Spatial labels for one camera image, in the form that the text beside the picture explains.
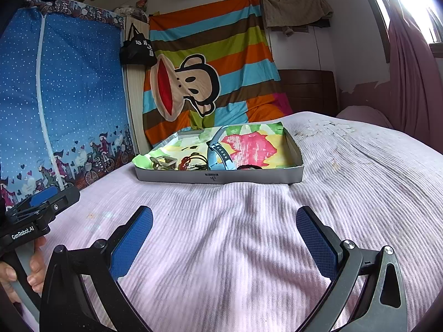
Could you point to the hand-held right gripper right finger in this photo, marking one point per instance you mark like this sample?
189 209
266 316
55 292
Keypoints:
316 242

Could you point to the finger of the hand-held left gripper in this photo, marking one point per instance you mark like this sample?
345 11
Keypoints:
43 195
65 197

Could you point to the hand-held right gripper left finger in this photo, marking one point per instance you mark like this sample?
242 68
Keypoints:
133 238

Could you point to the person's left hand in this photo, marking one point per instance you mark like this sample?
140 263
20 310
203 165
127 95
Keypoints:
37 262

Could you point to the beige hair claw clip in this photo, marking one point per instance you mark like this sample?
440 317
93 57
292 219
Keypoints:
164 163

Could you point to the painted paper sheet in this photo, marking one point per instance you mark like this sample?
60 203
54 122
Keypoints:
249 145

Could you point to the blue printed fabric wardrobe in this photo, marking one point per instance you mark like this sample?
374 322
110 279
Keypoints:
76 76

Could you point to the pink pillow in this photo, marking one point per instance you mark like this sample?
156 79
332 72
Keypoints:
363 116

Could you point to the dark wooden headboard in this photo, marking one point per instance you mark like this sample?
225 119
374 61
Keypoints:
308 90

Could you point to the black tote bag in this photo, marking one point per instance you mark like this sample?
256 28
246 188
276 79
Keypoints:
136 50

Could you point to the pink curtain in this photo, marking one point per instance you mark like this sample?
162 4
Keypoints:
412 76

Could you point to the striped monkey print sheet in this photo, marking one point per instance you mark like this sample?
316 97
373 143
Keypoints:
221 34

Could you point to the hanging olive towel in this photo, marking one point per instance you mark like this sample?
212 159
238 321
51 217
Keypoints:
294 8

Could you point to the window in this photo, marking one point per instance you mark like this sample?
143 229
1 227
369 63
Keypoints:
412 3

